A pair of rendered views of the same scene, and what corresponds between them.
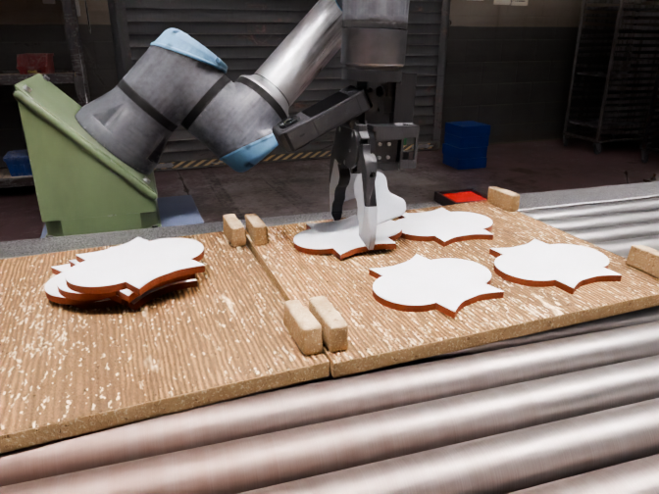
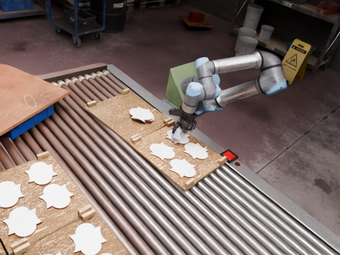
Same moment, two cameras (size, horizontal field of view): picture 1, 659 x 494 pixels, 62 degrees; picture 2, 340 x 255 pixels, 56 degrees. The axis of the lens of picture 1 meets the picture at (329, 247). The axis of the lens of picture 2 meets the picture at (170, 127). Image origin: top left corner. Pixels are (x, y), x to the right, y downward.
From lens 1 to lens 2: 151 cm
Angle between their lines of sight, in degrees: 52
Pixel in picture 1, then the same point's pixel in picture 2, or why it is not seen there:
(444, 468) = (116, 158)
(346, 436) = (118, 149)
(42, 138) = (170, 80)
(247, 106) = not seen: hidden behind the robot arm
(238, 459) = (110, 141)
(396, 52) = (186, 110)
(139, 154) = not seen: hidden behind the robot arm
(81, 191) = (172, 94)
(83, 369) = (116, 122)
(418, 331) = (143, 151)
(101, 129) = (183, 84)
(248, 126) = (207, 102)
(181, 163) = not seen: outside the picture
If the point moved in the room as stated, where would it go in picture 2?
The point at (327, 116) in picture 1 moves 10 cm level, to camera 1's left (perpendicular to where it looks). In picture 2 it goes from (175, 112) to (167, 102)
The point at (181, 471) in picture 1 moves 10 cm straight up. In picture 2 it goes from (105, 137) to (107, 123)
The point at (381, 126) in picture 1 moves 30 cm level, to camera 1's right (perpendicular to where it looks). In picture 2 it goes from (181, 121) to (209, 159)
